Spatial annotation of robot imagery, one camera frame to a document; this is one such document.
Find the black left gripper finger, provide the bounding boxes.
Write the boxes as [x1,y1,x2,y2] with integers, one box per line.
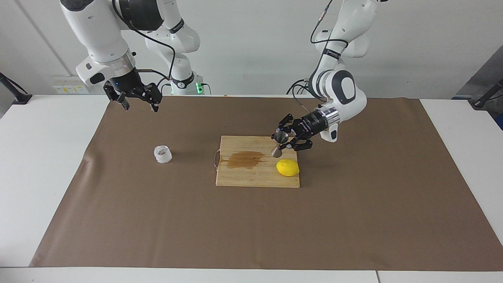
[285,135,314,152]
[277,113,302,133]

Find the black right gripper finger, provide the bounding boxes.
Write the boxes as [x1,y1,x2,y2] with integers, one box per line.
[137,82,163,113]
[103,82,131,112]

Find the steel double jigger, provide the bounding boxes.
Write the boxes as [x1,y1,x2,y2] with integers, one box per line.
[271,132,289,158]

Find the clear textured glass cup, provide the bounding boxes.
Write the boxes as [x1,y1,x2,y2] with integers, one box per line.
[154,145,173,164]

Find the yellow lemon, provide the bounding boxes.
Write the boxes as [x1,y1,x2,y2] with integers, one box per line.
[276,159,300,177]

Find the wooden cutting board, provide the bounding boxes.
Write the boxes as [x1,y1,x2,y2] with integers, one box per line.
[213,136,301,188]

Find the brown paper mat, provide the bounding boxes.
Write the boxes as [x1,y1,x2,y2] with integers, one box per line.
[29,96,503,272]

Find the black base cable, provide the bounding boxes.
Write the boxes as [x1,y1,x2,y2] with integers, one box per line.
[286,79,315,96]

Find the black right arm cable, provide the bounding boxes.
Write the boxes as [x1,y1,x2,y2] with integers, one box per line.
[112,0,176,89]

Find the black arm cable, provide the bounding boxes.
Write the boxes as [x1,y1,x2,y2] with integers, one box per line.
[293,0,350,114]
[112,0,176,89]

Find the white wall socket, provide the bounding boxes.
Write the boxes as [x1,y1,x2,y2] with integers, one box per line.
[52,75,89,95]

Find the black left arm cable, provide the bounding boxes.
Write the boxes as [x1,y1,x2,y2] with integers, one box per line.
[293,0,350,114]

